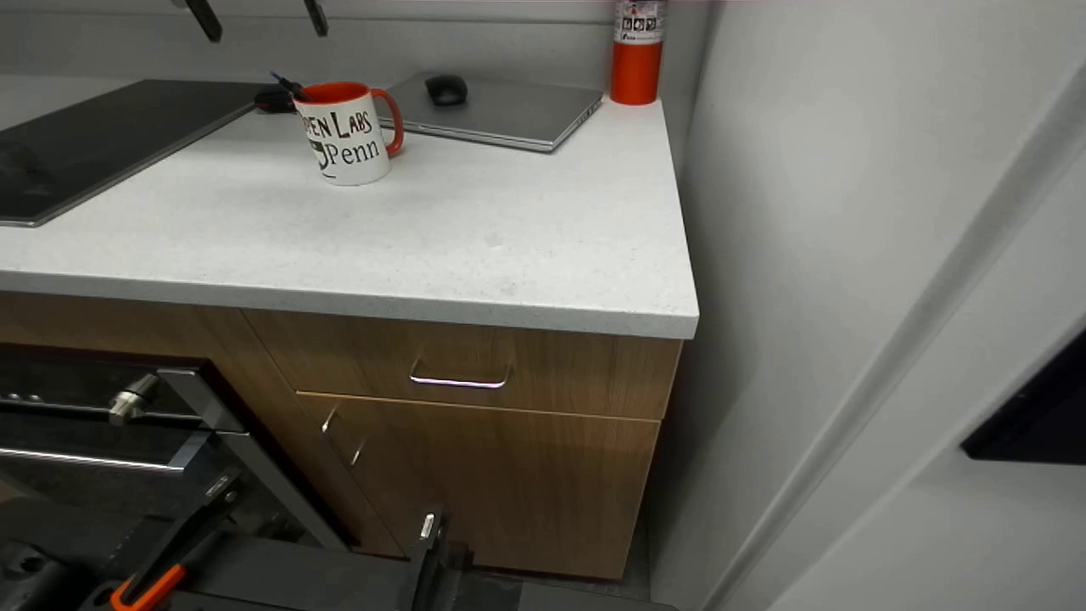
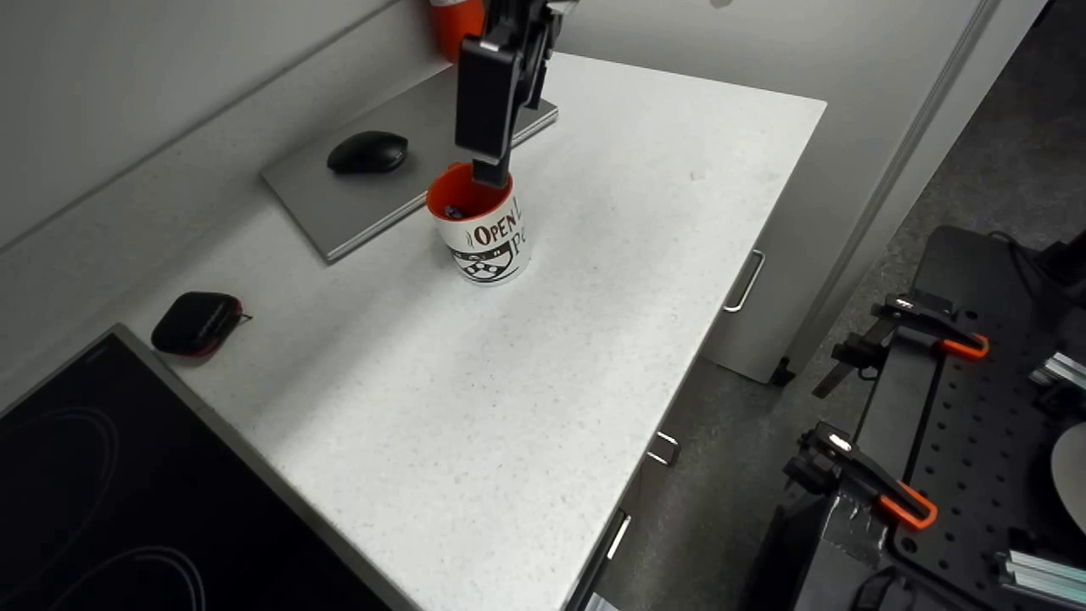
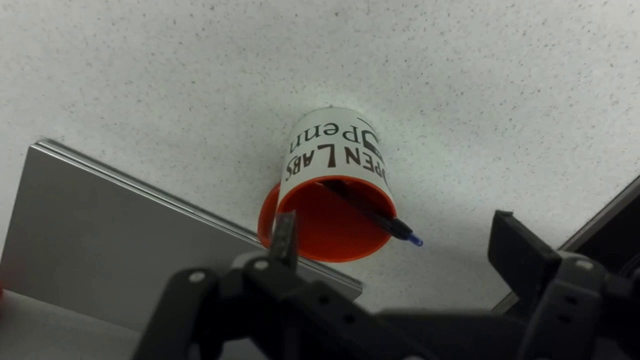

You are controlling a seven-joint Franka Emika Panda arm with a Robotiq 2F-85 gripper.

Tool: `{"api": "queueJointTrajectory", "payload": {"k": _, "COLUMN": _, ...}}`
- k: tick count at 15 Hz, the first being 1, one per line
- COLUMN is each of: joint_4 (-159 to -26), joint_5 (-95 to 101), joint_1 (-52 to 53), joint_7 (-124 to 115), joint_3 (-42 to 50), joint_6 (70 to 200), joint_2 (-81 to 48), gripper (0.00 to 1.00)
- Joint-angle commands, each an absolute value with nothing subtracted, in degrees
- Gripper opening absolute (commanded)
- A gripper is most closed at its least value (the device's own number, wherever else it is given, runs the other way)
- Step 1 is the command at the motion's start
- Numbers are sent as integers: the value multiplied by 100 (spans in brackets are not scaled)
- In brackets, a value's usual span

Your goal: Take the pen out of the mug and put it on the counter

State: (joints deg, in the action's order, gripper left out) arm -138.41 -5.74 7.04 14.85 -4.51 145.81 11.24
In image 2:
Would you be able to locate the small black zip case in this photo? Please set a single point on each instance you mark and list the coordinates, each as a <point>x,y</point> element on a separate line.
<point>197,324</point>

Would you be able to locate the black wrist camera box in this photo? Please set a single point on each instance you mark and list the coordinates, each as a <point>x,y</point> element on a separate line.
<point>486,102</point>

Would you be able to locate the black glass cooktop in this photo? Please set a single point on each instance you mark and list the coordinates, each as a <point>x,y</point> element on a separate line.
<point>103,497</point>

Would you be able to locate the grey round plate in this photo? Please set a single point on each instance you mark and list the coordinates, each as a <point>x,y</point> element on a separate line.
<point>1073,476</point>

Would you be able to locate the aluminium extrusion bar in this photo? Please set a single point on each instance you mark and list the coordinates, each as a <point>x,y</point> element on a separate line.
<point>1046,574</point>
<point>1064,368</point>

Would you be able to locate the white mug with orange inside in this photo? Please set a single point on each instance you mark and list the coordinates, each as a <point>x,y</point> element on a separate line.
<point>482,240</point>

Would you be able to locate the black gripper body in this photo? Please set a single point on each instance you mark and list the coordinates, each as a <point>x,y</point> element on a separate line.
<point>535,69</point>

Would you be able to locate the black perforated board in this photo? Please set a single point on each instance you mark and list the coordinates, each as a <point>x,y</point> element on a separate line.
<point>994,454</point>

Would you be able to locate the orange cylindrical container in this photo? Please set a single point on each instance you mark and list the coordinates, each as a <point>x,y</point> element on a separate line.
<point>454,28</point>

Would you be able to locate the black computer mouse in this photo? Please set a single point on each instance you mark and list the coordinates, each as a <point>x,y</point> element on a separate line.
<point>366,154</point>

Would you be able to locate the grey rectangular desk mat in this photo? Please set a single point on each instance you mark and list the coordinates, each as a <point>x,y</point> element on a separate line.
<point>339,216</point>

